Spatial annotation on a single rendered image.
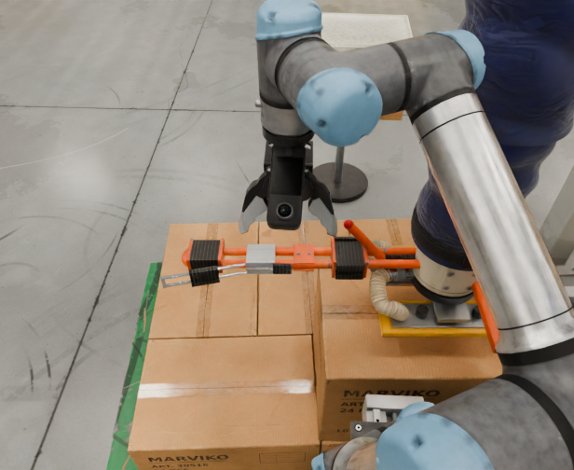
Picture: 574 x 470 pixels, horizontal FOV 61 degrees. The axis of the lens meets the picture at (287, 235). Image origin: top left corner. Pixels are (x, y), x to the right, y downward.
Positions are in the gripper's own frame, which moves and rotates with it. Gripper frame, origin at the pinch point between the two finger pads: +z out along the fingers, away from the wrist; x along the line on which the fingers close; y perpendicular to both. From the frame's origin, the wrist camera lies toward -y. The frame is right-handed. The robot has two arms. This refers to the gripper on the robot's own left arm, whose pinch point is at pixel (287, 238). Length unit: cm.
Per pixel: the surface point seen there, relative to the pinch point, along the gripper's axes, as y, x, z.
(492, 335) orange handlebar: 5, -43, 33
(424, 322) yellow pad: 15, -33, 44
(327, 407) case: 7, -11, 74
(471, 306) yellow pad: 21, -45, 44
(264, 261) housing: 22.9, 6.6, 32.1
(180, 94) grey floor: 305, 101, 152
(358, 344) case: 17, -18, 58
